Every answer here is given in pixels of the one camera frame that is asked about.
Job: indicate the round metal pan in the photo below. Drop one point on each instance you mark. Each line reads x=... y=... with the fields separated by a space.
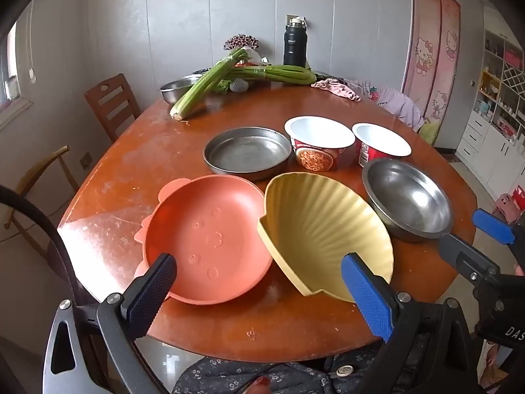
x=246 y=152

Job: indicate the large stainless steel bowl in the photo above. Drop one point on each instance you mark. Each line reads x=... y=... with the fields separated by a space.
x=410 y=201

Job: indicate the black thermos bottle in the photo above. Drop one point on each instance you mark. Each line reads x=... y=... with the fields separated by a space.
x=294 y=45

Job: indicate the coral pink animal-shaped plate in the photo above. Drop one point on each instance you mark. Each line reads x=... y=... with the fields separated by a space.
x=205 y=234

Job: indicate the red noodle-print paper bowl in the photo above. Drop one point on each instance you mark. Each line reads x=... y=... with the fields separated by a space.
x=316 y=156

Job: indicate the red label paper bowl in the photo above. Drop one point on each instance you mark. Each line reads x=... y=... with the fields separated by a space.
x=381 y=139

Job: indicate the brown wooden slat chair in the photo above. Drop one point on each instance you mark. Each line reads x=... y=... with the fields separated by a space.
x=108 y=102

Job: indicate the wall outlet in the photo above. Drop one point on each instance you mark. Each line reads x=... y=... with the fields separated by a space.
x=289 y=17

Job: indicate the small stainless steel bowl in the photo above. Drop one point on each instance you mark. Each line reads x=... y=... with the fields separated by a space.
x=172 y=90

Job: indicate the yellow shell-shaped plate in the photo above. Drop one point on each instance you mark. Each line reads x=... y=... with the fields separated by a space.
x=320 y=221

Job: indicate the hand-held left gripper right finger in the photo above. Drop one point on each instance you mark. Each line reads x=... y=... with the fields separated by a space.
x=369 y=295

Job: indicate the white plastic bag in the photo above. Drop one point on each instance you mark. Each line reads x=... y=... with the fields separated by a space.
x=254 y=56

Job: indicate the pink plastic stool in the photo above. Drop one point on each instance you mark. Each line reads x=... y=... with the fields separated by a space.
x=508 y=205

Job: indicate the pink crumpled cloth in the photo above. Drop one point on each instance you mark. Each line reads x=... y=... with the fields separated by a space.
x=336 y=88

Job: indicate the garlic in net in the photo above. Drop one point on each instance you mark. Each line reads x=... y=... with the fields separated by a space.
x=238 y=86

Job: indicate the dried flower bunch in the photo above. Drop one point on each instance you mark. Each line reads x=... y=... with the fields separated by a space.
x=241 y=42

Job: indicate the light wooden armchair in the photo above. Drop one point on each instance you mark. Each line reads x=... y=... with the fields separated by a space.
x=49 y=160

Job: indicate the dark utensil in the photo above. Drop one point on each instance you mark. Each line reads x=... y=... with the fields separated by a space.
x=336 y=79

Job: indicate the window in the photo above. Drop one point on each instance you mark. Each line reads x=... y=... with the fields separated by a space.
x=14 y=61

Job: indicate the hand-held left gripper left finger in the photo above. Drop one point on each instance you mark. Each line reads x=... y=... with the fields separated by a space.
x=151 y=291

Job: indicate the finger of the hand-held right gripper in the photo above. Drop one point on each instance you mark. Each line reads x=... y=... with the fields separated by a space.
x=463 y=258
x=492 y=227

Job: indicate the pink cartoon cat poster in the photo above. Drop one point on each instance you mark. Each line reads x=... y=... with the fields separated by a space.
x=426 y=49

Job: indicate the white shelf cabinet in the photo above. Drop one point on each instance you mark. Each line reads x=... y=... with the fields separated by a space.
x=480 y=131

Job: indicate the dark floral garment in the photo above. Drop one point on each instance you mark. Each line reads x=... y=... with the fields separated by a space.
x=287 y=373

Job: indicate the green celery bunch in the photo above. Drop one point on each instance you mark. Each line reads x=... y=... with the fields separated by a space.
x=197 y=86
x=283 y=73

